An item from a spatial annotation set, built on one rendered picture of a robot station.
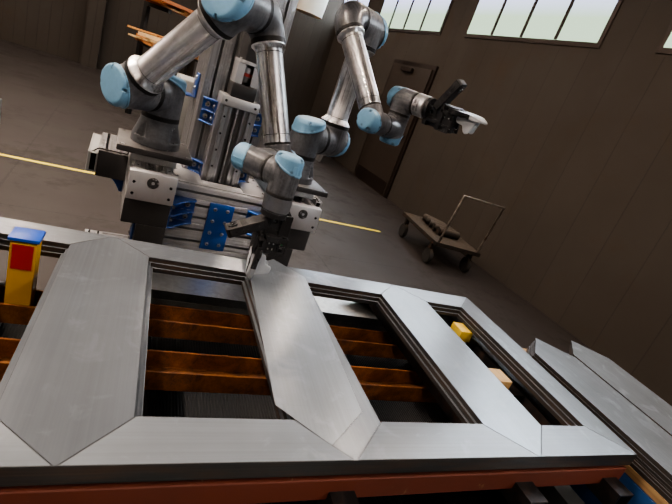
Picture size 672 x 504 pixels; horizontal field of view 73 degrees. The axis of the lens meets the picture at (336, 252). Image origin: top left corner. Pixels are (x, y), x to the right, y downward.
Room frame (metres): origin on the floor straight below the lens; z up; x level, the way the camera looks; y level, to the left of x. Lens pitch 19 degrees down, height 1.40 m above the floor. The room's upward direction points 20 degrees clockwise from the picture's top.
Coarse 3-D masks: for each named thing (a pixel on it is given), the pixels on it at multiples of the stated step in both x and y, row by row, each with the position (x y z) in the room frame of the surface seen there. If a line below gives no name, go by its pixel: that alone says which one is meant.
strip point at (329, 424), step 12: (288, 408) 0.68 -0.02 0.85; (300, 408) 0.69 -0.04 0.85; (312, 408) 0.71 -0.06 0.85; (324, 408) 0.72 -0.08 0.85; (300, 420) 0.66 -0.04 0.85; (312, 420) 0.67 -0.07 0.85; (324, 420) 0.69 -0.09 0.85; (336, 420) 0.70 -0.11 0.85; (348, 420) 0.71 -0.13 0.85; (324, 432) 0.66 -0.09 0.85; (336, 432) 0.67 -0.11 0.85
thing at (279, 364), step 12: (276, 360) 0.81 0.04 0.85; (288, 360) 0.83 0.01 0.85; (300, 360) 0.84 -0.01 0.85; (312, 360) 0.86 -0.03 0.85; (324, 360) 0.87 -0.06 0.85; (336, 360) 0.89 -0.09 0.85; (276, 372) 0.77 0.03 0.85; (288, 372) 0.79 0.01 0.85; (300, 372) 0.80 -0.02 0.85; (312, 372) 0.82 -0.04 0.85; (324, 372) 0.83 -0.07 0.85; (336, 372) 0.85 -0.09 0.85
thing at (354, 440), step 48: (0, 240) 0.90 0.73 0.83; (48, 288) 0.79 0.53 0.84; (336, 288) 1.29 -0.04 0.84; (144, 336) 0.75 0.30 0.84; (480, 336) 1.37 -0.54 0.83; (0, 384) 0.53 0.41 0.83; (144, 384) 0.64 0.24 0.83; (528, 384) 1.16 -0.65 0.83; (0, 480) 0.40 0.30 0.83; (48, 480) 0.42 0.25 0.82; (96, 480) 0.45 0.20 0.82; (144, 480) 0.47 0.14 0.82
